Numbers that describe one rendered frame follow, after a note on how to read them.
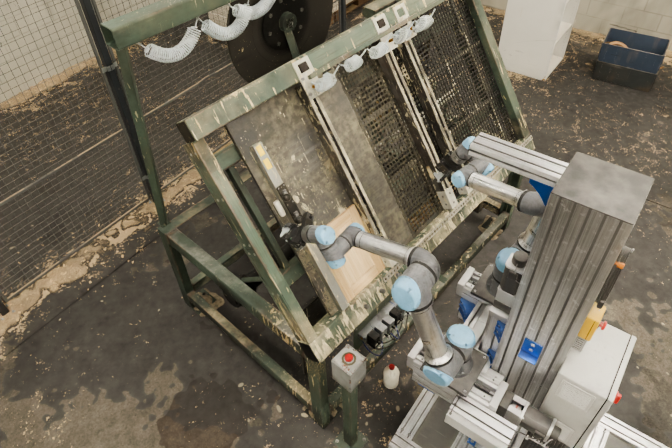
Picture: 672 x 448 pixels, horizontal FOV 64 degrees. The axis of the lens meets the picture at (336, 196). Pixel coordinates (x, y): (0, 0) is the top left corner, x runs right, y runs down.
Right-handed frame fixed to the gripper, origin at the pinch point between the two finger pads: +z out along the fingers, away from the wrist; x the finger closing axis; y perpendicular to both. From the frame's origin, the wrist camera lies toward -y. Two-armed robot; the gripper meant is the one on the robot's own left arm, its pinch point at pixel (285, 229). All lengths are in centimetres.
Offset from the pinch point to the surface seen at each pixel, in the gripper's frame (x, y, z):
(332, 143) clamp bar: 0, -52, 5
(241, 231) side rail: -13.0, 10.5, 10.2
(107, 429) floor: 38, 123, 136
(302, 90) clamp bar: -28, -62, 6
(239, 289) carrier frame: 27, 23, 63
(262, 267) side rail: 5.5, 17.8, 10.2
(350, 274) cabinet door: 52, -7, 11
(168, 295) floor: 39, 36, 181
